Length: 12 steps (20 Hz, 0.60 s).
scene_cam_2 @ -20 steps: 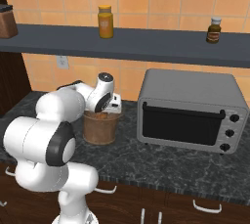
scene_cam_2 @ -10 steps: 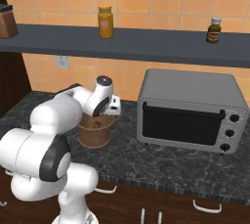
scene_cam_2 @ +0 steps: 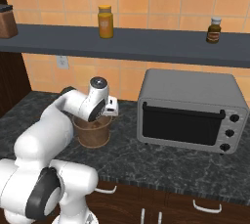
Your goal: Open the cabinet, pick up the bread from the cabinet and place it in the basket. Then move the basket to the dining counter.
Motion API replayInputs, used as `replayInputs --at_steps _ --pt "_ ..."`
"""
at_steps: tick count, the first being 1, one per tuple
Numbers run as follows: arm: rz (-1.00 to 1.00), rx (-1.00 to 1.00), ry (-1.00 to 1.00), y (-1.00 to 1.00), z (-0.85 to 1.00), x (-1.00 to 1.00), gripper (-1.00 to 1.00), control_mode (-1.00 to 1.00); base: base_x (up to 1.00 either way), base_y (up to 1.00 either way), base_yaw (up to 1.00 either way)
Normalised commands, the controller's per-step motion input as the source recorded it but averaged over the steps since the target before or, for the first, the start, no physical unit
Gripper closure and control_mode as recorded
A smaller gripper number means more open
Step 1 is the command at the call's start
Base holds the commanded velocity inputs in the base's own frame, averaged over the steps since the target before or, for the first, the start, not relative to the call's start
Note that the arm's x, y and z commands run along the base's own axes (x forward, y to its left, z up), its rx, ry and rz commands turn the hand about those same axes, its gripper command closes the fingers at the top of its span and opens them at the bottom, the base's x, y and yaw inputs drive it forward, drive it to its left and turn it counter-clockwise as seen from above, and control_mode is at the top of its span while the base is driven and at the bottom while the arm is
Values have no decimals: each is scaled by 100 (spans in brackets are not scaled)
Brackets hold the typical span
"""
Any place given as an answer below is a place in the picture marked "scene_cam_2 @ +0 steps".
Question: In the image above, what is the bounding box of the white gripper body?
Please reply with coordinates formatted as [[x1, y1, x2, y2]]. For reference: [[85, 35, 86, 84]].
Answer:
[[103, 109, 119, 118]]

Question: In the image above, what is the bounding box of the brown wooden basket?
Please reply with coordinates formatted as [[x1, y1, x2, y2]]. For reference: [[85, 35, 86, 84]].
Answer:
[[71, 113, 113, 150]]

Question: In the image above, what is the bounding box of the dark wooden cabinet door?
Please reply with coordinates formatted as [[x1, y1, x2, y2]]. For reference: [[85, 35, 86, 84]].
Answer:
[[85, 198, 153, 224], [151, 206, 196, 224]]

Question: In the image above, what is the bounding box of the dark wooden tall cabinet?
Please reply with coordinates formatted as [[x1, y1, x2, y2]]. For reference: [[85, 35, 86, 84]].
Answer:
[[0, 0, 32, 118]]

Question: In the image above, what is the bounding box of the black glass toaster oven door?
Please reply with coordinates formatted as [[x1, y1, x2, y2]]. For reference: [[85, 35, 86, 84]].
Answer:
[[142, 102, 227, 147]]

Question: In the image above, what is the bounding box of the grey toaster oven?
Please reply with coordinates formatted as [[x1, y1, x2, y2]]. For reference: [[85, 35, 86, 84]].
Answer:
[[136, 67, 250, 156]]

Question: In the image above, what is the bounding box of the dark wooden drawer front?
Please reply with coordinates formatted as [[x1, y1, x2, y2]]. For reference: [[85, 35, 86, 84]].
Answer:
[[166, 191, 250, 224], [85, 180, 169, 212]]

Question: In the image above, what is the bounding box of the orange jar with yellow lid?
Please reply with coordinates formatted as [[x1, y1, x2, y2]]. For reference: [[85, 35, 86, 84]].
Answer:
[[97, 4, 115, 39]]

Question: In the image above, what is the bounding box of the brown bottle with white cap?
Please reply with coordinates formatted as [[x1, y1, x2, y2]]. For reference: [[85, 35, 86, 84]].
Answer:
[[205, 17, 223, 45]]

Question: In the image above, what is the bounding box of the brown canister with dark lid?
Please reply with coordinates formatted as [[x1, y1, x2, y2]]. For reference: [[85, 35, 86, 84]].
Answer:
[[0, 3, 20, 39]]

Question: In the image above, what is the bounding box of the white wall outlet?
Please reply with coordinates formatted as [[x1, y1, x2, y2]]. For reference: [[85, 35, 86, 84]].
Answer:
[[56, 55, 70, 70]]

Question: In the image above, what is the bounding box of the black toaster oven door handle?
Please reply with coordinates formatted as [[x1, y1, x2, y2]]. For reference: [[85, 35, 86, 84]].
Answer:
[[142, 101, 227, 120]]

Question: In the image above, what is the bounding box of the dark grey wall shelf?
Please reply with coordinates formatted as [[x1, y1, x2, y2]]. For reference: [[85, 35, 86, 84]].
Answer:
[[0, 23, 250, 69]]

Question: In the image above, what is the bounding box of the white curved drawer handle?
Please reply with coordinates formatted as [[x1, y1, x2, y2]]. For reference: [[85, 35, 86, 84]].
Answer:
[[94, 185, 118, 195], [191, 199, 224, 214]]

